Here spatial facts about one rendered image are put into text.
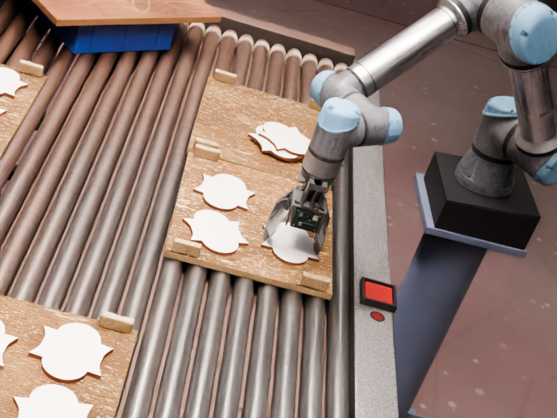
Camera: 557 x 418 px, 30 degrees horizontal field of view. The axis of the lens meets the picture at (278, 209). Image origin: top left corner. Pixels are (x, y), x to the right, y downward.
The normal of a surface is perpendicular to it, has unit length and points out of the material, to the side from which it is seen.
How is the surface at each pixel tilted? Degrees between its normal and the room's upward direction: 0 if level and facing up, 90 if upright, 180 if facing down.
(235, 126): 0
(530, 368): 0
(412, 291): 90
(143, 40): 90
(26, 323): 0
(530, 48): 82
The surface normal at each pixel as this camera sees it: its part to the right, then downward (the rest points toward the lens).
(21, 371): 0.28, -0.81
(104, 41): 0.57, 0.58
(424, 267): -0.73, 0.17
